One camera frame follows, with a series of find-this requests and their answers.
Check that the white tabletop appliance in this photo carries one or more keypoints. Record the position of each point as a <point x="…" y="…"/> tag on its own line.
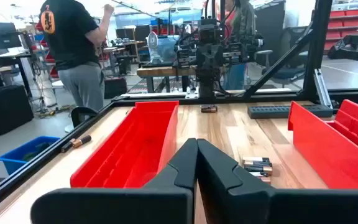
<point x="153" y="43"/>

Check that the black floor cabinet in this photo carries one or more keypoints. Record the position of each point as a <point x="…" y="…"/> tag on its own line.
<point x="5" y="109"/>

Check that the shelf with red bins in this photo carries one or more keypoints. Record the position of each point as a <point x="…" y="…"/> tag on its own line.
<point x="343" y="23"/>

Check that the person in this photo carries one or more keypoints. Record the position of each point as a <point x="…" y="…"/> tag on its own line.
<point x="70" y="34"/>
<point x="235" y="77"/>

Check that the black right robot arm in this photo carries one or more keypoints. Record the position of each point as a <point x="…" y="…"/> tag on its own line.
<point x="208" y="85"/>

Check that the black desk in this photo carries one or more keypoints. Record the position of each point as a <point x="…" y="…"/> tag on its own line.
<point x="8" y="58"/>

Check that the silver round stand base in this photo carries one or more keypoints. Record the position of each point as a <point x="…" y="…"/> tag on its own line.
<point x="68" y="128"/>

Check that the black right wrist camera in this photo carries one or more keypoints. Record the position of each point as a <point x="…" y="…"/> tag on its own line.
<point x="210" y="32"/>

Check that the blue plastic bin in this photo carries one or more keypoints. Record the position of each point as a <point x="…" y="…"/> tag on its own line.
<point x="14" y="160"/>

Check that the wooden workbench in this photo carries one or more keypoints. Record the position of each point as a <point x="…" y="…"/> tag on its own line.
<point x="160" y="72"/>

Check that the grey battery holder strip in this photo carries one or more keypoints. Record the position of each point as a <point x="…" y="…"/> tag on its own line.
<point x="287" y="111"/>

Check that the red plastic bin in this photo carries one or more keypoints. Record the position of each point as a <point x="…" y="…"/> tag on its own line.
<point x="331" y="155"/>
<point x="126" y="155"/>

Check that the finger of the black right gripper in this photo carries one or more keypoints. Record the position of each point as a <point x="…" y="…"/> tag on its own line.
<point x="203" y="60"/>
<point x="216" y="60"/>

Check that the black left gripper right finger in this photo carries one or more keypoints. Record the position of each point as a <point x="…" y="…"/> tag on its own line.
<point x="291" y="208"/>

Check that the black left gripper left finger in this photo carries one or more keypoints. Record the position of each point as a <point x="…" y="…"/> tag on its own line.
<point x="120" y="205"/>

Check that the black case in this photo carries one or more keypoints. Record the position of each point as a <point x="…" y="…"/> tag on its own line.
<point x="115" y="88"/>

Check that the black office chair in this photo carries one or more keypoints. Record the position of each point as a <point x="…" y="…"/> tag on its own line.
<point x="287" y="74"/>

